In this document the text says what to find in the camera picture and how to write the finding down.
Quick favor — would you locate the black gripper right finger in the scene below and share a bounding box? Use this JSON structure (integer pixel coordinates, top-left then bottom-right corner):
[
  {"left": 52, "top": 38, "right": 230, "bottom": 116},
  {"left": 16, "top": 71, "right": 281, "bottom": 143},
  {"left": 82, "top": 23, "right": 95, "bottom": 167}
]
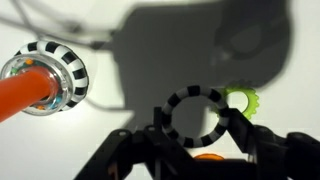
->
[{"left": 226, "top": 108, "right": 320, "bottom": 180}]

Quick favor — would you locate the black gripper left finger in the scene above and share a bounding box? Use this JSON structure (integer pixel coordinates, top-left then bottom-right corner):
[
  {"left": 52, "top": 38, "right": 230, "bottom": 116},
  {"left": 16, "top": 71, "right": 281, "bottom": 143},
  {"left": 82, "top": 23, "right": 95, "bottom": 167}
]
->
[{"left": 74, "top": 106, "right": 201, "bottom": 180}]

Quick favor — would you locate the small black white striped ring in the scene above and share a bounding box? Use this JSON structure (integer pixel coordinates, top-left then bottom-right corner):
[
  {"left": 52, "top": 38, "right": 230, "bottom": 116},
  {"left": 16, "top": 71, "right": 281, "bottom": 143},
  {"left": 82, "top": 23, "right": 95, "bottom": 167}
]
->
[{"left": 161, "top": 85, "right": 231, "bottom": 149}]

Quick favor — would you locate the yellow-green gear-shaped ring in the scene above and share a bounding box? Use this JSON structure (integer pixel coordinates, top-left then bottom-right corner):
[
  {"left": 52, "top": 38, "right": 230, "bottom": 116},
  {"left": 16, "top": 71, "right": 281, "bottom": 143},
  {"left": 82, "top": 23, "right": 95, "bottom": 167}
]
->
[{"left": 213, "top": 85, "right": 260, "bottom": 120}]

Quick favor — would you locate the orange gear-shaped ring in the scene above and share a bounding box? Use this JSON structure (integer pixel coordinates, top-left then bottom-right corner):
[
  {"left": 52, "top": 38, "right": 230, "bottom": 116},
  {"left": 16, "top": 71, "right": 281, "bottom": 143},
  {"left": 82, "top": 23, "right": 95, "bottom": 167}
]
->
[{"left": 193, "top": 153, "right": 225, "bottom": 162}]

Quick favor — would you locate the large black white striped ring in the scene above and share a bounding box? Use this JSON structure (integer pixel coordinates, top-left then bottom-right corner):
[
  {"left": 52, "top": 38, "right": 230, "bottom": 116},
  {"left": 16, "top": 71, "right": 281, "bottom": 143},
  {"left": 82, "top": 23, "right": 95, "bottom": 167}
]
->
[{"left": 13, "top": 40, "right": 90, "bottom": 113}]

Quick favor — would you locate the clear beaded ring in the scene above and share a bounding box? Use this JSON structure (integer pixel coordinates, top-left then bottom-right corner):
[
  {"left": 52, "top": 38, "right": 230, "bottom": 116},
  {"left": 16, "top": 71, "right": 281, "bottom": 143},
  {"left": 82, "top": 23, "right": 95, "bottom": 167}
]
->
[{"left": 0, "top": 54, "right": 73, "bottom": 117}]

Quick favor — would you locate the orange ring holder post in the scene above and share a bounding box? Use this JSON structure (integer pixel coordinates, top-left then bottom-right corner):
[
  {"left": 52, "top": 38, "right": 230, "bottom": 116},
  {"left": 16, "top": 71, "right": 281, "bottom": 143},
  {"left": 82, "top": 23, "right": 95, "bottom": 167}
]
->
[{"left": 0, "top": 65, "right": 60, "bottom": 123}]

